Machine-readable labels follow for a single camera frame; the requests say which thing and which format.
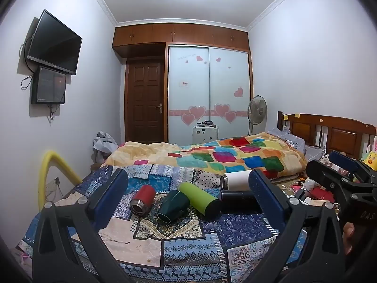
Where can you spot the white case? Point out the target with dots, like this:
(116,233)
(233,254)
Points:
(205,135)

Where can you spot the brown wooden door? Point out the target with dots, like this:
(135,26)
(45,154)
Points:
(145,100)

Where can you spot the lime green bottle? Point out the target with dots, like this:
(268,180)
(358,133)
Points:
(198,199)

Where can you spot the grey printed pillow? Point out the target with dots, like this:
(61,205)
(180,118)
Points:
(290,140)

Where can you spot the wooden overhead cabinet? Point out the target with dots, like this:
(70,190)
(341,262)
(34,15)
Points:
(179,35)

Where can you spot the white cup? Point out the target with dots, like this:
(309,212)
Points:
(237,180)

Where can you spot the blue patchwork blanket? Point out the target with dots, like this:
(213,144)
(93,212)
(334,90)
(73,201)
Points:
(182,244)

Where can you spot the black cup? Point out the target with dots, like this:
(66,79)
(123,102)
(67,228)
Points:
(240,200)

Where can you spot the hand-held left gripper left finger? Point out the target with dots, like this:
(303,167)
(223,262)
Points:
(109,203)

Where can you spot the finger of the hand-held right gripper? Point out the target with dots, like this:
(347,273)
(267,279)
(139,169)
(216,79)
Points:
(343,157)
(324,174)

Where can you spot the standing fan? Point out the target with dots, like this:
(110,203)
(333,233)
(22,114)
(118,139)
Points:
(257,110)

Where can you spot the small black wall monitor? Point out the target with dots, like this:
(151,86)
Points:
(48,85)

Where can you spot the wooden bed headboard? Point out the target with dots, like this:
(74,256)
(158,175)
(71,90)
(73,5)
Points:
(335,132)

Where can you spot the yellow plush toy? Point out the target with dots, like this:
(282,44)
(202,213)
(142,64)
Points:
(371,160)

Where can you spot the sliding wardrobe with hearts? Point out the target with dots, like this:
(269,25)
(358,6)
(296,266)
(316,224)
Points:
(209,94)

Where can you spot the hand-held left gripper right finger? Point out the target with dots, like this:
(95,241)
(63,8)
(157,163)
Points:
(266,203)

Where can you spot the grey clothes pile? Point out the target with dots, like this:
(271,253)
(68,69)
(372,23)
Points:
(103,143)

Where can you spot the dark green cup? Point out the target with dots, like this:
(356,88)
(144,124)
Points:
(174,205)

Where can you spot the colourful checked quilt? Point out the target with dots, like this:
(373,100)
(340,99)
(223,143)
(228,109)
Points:
(206,156)

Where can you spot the wall-mounted black television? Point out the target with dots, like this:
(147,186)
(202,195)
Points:
(54,44)

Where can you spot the yellow foam tube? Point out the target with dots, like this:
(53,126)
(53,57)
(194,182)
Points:
(56,160)

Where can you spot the person's right hand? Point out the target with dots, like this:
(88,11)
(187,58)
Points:
(349,238)

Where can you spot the red cup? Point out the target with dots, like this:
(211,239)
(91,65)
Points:
(143,199)

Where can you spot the wall socket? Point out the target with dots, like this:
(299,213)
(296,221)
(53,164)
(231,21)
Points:
(53,183)

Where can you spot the red packet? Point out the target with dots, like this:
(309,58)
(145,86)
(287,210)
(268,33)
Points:
(321,194)

